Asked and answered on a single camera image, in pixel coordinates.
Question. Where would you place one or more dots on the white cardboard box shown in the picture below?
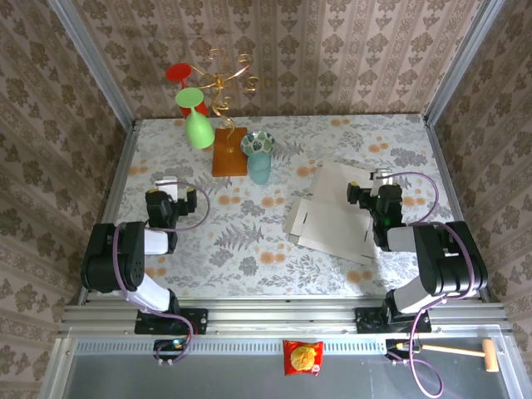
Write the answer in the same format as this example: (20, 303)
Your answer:
(328, 216)

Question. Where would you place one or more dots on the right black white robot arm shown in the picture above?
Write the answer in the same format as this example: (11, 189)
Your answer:
(440, 257)

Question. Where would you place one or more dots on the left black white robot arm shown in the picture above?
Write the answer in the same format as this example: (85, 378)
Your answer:
(133, 257)

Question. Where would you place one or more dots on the green plastic wine glass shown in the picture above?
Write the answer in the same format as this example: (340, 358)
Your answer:
(198, 129)

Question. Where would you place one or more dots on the teal textured plastic cup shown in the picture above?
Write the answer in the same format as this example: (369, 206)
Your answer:
(259, 170)

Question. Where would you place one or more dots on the floral table cover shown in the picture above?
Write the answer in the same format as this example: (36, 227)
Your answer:
(249, 257)

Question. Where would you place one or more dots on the leaf print bowl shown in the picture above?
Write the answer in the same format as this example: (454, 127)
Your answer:
(257, 141)

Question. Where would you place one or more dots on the red plastic wine glass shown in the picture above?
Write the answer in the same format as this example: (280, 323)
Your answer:
(178, 72)

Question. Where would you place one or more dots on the small black connector board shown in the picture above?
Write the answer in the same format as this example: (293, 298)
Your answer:
(170, 345)
(397, 346)

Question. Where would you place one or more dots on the red snack packet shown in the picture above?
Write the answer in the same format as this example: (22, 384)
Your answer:
(302, 357)

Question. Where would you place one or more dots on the wooden mallet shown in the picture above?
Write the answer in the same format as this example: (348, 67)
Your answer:
(490, 355)

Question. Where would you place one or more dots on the grey metal tray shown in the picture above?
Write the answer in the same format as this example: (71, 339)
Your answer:
(232, 382)

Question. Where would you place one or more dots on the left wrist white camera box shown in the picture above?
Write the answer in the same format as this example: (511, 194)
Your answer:
(167, 187)

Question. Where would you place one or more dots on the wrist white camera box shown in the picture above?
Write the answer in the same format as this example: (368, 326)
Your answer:
(381, 174)
(167, 187)

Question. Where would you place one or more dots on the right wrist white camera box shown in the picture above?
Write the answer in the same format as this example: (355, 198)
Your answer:
(381, 174)

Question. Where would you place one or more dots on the aluminium table side rail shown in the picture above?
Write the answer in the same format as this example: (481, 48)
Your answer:
(114, 187)
(453, 187)

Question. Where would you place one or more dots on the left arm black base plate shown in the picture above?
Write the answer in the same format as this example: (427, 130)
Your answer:
(195, 322)

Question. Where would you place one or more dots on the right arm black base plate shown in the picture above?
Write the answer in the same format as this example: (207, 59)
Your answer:
(365, 320)

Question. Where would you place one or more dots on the aluminium corner post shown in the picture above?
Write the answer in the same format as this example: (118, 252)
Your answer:
(95, 66)
(461, 66)

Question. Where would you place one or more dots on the aluminium cross rail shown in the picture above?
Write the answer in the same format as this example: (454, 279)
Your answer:
(278, 318)

